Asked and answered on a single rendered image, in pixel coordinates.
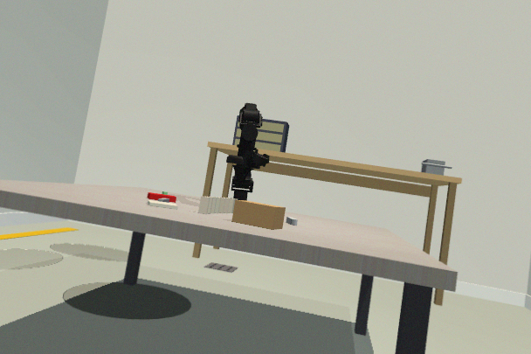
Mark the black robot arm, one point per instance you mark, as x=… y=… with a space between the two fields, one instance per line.
x=249 y=120

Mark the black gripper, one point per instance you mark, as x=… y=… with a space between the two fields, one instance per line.
x=243 y=166

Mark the red flat block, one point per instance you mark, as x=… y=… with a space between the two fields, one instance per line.
x=155 y=196

